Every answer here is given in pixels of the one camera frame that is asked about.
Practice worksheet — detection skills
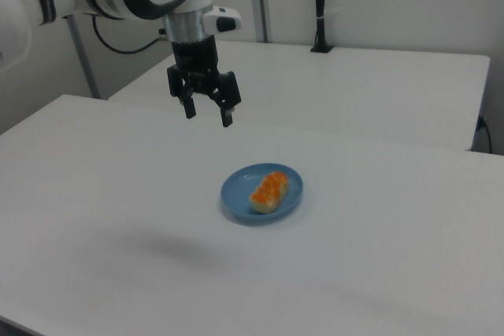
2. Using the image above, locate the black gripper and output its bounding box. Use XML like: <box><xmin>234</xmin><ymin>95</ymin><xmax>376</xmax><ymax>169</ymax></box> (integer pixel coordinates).
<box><xmin>166</xmin><ymin>33</ymin><xmax>242</xmax><ymax>128</ymax></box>

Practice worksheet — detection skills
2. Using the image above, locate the orange-topped bread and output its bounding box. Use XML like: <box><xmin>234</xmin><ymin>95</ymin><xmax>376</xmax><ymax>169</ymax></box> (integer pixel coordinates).
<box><xmin>250</xmin><ymin>171</ymin><xmax>290</xmax><ymax>214</ymax></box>

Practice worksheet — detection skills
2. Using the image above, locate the blue plate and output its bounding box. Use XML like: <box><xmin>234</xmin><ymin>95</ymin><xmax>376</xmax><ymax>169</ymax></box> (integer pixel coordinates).
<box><xmin>220</xmin><ymin>161</ymin><xmax>306</xmax><ymax>227</ymax></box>

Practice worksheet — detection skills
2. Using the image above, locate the white side table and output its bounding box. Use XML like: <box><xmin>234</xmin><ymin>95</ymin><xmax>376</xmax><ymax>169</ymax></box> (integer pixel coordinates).
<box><xmin>106</xmin><ymin>39</ymin><xmax>491</xmax><ymax>152</ymax></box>

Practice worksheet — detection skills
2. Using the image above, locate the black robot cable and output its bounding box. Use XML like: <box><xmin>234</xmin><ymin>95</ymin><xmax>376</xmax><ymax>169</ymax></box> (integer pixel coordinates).
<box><xmin>92</xmin><ymin>15</ymin><xmax>166</xmax><ymax>54</ymax></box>

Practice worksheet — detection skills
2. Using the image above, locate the grey metal frame post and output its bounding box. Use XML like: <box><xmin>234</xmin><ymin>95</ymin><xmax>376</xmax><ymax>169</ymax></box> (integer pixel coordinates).
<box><xmin>64</xmin><ymin>13</ymin><xmax>100</xmax><ymax>99</ymax></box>

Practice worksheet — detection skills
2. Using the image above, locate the black camera stand pole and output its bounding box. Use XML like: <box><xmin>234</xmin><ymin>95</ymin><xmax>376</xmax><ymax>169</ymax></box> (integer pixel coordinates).
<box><xmin>310</xmin><ymin>0</ymin><xmax>334</xmax><ymax>54</ymax></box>

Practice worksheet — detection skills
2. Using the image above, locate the black wall cable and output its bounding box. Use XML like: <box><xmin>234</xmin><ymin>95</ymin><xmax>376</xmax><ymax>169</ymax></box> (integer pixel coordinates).
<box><xmin>476</xmin><ymin>115</ymin><xmax>493</xmax><ymax>154</ymax></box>

